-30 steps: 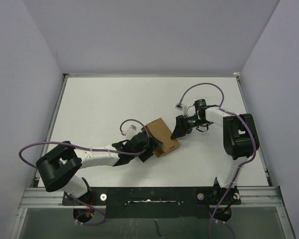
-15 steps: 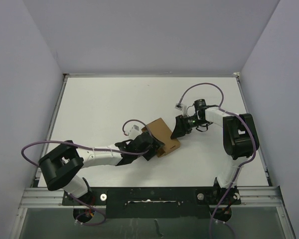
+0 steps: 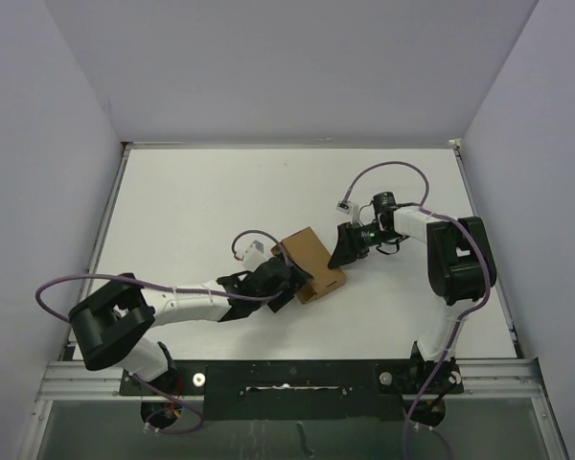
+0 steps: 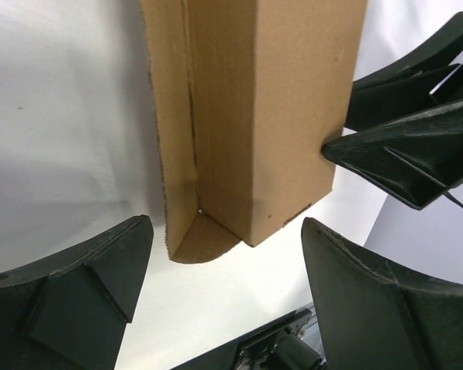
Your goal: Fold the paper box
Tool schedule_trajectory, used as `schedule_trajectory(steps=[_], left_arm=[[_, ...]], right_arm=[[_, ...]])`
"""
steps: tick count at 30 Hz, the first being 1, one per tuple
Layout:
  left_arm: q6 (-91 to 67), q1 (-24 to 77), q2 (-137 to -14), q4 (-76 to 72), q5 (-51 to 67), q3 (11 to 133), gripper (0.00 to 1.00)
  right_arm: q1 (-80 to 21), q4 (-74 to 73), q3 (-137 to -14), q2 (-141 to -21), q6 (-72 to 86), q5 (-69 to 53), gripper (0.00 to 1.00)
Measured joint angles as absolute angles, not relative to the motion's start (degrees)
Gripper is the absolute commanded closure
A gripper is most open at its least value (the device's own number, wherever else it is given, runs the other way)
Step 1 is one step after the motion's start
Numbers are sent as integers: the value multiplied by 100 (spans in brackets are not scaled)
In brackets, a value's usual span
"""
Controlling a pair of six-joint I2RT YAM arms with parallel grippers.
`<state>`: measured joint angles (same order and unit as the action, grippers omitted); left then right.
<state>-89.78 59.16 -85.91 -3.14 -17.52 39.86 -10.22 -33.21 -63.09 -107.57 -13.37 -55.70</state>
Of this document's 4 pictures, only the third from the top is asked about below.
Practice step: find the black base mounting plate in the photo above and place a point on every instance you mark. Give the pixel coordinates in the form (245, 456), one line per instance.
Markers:
(313, 390)

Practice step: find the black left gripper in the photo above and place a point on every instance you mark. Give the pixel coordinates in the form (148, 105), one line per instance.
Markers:
(297, 280)

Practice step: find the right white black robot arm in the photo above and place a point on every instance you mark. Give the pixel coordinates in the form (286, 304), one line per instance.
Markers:
(460, 265)

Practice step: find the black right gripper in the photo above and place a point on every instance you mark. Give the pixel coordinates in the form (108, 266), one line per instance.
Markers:
(348, 248)

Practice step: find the brown cardboard paper box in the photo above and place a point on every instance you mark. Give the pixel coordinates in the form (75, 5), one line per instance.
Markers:
(310, 253)

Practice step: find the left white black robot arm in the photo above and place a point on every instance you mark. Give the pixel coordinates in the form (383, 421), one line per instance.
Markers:
(110, 324)

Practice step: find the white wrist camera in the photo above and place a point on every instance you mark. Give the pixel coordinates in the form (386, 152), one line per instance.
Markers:
(252, 257)
(349, 208)

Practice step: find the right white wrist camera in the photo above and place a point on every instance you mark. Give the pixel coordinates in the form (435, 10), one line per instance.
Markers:
(349, 208)

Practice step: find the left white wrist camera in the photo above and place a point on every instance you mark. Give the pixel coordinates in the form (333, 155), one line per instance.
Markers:
(252, 257)

